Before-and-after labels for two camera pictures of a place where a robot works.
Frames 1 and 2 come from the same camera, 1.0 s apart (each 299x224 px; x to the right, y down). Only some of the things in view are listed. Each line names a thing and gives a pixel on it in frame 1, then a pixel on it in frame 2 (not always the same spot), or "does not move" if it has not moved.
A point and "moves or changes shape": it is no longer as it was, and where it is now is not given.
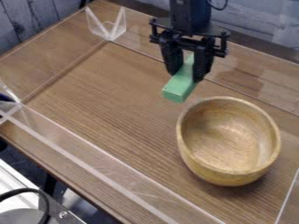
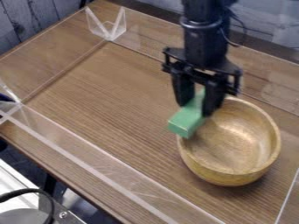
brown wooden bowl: x=228 y=139 does not move
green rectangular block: x=182 y=82 moves or changes shape
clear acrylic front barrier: x=83 y=173 does not move
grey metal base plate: x=60 y=215 does not move
